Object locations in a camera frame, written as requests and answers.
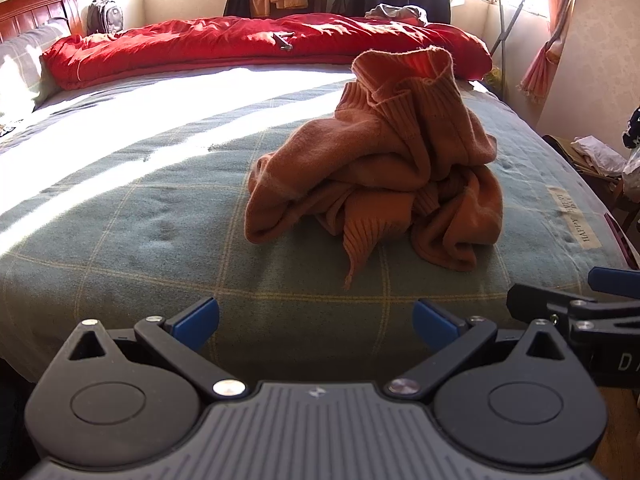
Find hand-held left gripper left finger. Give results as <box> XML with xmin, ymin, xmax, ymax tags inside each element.
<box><xmin>67</xmin><ymin>297</ymin><xmax>247</xmax><ymax>401</ymax></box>

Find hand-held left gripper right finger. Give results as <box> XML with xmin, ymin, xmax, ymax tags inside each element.
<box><xmin>387</xmin><ymin>299</ymin><xmax>566</xmax><ymax>403</ymax></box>

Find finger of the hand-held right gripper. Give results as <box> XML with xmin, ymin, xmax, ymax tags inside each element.
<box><xmin>588</xmin><ymin>269</ymin><xmax>640</xmax><ymax>295</ymax></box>
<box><xmin>506</xmin><ymin>284</ymin><xmax>598</xmax><ymax>333</ymax></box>

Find orange knit sweater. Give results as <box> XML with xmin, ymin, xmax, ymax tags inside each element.
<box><xmin>244</xmin><ymin>46</ymin><xmax>504</xmax><ymax>291</ymax></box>

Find metal clothes drying rack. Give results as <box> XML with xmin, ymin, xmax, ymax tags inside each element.
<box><xmin>435</xmin><ymin>0</ymin><xmax>528</xmax><ymax>98</ymax></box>

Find dark wooden stool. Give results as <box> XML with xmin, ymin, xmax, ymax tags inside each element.
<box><xmin>542</xmin><ymin>135</ymin><xmax>631</xmax><ymax>241</ymax></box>

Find clear plastic bag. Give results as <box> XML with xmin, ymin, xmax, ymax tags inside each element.
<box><xmin>622</xmin><ymin>147</ymin><xmax>640</xmax><ymax>191</ymax></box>

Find white folded cloth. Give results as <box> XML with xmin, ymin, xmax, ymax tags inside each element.
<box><xmin>571</xmin><ymin>136</ymin><xmax>628</xmax><ymax>173</ymax></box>

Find olive folded cloth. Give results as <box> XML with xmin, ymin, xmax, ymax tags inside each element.
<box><xmin>545</xmin><ymin>135</ymin><xmax>601</xmax><ymax>176</ymax></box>

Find navy star-print cloth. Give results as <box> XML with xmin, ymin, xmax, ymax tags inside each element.
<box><xmin>622</xmin><ymin>105</ymin><xmax>640</xmax><ymax>150</ymax></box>

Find red quilt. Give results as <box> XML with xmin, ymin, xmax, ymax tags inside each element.
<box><xmin>41</xmin><ymin>14</ymin><xmax>493</xmax><ymax>92</ymax></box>

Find grey-khaki crumpled garment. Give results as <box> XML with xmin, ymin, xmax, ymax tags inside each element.
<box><xmin>365</xmin><ymin>4</ymin><xmax>428</xmax><ymax>27</ymax></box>

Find white pillow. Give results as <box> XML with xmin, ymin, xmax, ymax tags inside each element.
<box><xmin>0</xmin><ymin>17</ymin><xmax>71</xmax><ymax>116</ymax></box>

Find grey backpack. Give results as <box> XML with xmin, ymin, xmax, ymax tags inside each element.
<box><xmin>86</xmin><ymin>0</ymin><xmax>124</xmax><ymax>36</ymax></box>

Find wooden headboard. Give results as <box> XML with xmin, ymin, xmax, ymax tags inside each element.
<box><xmin>0</xmin><ymin>0</ymin><xmax>83</xmax><ymax>43</ymax></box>

